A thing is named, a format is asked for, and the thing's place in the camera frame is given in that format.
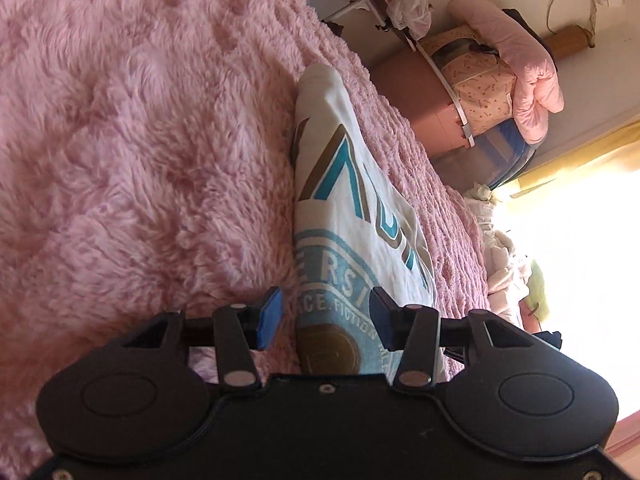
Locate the yellow curtain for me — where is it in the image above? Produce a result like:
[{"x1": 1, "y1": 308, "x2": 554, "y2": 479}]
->
[{"x1": 502, "y1": 119, "x2": 640, "y2": 200}]

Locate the pile of white clothes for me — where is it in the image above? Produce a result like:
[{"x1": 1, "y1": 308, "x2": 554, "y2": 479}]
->
[{"x1": 464, "y1": 184, "x2": 537, "y2": 323}]

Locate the pink fluffy blanket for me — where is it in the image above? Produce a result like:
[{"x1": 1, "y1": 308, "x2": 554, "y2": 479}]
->
[{"x1": 0, "y1": 0, "x2": 495, "y2": 467}]

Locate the green cloth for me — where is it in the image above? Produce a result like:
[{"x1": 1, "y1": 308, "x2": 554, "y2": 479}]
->
[{"x1": 521, "y1": 259, "x2": 547, "y2": 313}]

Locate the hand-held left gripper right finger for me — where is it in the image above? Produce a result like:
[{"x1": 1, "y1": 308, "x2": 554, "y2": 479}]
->
[{"x1": 368, "y1": 287, "x2": 539, "y2": 394}]

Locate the blue striped bedding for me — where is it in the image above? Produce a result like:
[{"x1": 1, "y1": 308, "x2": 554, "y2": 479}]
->
[{"x1": 469, "y1": 119, "x2": 540, "y2": 192}]

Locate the beige patterned bedding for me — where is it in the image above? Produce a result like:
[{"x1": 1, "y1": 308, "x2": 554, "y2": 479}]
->
[{"x1": 429, "y1": 30, "x2": 517, "y2": 137}]

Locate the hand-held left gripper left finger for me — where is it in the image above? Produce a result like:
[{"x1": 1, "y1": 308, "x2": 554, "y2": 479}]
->
[{"x1": 120, "y1": 286, "x2": 284, "y2": 394}]

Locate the white folding rack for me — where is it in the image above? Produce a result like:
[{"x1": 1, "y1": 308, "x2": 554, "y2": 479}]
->
[{"x1": 320, "y1": 0, "x2": 418, "y2": 53}]

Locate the pink quilt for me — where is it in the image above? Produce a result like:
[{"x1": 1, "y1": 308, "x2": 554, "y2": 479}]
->
[{"x1": 446, "y1": 0, "x2": 567, "y2": 147}]

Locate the white printed sweatshirt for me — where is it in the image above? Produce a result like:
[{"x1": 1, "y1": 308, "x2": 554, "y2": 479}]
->
[{"x1": 290, "y1": 63, "x2": 447, "y2": 377}]

